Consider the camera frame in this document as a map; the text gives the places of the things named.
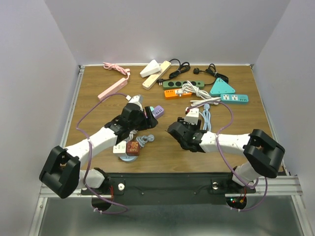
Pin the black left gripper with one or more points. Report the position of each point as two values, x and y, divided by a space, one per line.
148 123

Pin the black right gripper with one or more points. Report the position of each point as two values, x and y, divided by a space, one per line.
184 124

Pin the dark red cube socket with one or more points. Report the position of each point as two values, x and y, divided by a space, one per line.
133 148

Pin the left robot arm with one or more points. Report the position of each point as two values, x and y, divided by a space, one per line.
86 149

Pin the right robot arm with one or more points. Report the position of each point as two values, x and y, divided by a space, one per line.
264 155

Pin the purple power strip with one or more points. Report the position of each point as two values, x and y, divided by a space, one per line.
158 111

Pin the orange power strip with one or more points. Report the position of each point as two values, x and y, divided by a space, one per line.
176 93

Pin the white cube socket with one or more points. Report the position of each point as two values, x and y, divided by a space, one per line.
120 149

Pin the round blue socket base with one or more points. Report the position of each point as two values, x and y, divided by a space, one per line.
128 159

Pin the green power strip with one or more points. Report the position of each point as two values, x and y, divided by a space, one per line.
167 85

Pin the pink power strip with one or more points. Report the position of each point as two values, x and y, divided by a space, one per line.
113 88

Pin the teal rectangular power strip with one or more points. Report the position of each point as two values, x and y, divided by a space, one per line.
234 98

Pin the white triangular socket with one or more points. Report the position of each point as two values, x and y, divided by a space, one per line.
151 68

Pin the beige power strip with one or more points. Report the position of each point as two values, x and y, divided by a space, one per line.
152 79

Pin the teal triangular socket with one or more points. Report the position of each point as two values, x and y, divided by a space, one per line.
221 87

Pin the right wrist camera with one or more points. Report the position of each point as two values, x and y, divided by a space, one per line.
192 116

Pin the grey-blue plug with cable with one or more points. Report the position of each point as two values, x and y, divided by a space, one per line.
142 140

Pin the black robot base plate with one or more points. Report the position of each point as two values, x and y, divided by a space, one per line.
170 188

